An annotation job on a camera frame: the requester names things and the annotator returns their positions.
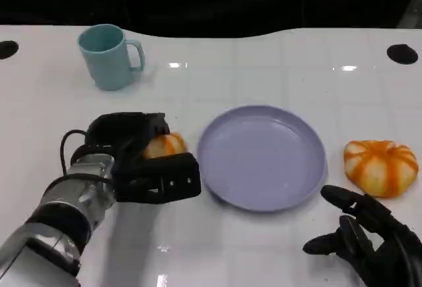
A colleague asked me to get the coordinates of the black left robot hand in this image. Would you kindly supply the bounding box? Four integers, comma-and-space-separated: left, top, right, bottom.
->
84, 112, 202, 205

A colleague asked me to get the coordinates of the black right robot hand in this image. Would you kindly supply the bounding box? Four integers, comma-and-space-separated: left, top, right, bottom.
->
302, 184, 422, 287

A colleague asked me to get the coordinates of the orange white toy bread roll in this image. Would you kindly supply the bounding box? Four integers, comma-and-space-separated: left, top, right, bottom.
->
143, 131, 189, 160
343, 139, 419, 199

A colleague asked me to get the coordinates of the pale green mug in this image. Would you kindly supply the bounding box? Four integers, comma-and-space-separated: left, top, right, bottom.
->
77, 24, 146, 91

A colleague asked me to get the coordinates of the lilac plate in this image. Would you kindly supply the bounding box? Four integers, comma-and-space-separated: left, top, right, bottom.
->
196, 104, 328, 213

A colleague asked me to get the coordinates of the pale background object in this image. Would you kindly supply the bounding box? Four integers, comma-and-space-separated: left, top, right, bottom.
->
398, 0, 422, 30

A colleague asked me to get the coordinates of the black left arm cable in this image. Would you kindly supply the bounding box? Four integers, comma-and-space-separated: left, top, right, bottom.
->
60, 129, 115, 182

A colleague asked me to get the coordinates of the black table cable grommet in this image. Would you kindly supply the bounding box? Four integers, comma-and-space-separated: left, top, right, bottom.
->
0, 40, 19, 59
386, 44, 419, 65

